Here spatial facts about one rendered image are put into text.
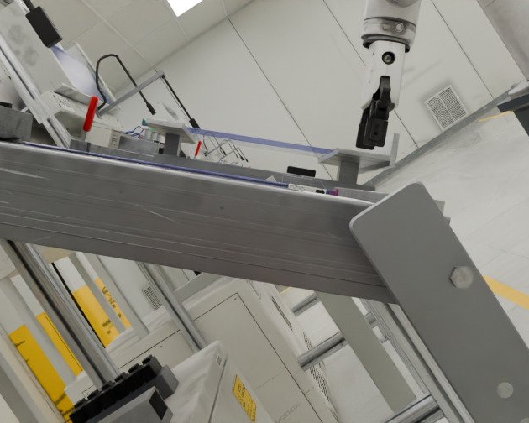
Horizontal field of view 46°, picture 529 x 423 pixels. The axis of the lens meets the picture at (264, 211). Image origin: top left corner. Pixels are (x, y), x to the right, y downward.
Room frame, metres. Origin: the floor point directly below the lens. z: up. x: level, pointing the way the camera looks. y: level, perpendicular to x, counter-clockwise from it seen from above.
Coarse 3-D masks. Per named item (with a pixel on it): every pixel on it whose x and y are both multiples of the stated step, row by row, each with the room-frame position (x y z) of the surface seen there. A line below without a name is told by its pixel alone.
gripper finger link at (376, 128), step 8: (376, 104) 0.92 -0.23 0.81; (376, 112) 0.93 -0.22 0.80; (384, 112) 0.93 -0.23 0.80; (368, 120) 0.94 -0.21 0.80; (376, 120) 0.94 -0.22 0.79; (368, 128) 0.95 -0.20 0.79; (376, 128) 0.94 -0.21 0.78; (384, 128) 0.94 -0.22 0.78; (368, 136) 0.95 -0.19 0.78; (376, 136) 0.94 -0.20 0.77; (384, 136) 0.94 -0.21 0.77; (368, 144) 0.95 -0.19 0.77; (376, 144) 0.95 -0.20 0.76; (384, 144) 0.94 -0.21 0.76
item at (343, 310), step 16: (272, 176) 1.33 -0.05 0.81; (336, 304) 1.33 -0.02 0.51; (352, 304) 1.33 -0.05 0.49; (336, 320) 1.33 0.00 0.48; (352, 320) 1.33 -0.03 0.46; (352, 336) 1.33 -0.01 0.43; (368, 336) 1.33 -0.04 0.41; (368, 352) 1.33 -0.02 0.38; (384, 352) 1.33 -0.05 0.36; (368, 368) 1.33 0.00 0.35; (384, 368) 1.33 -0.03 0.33; (384, 384) 1.33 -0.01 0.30; (400, 384) 1.33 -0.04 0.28; (400, 400) 1.33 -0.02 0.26
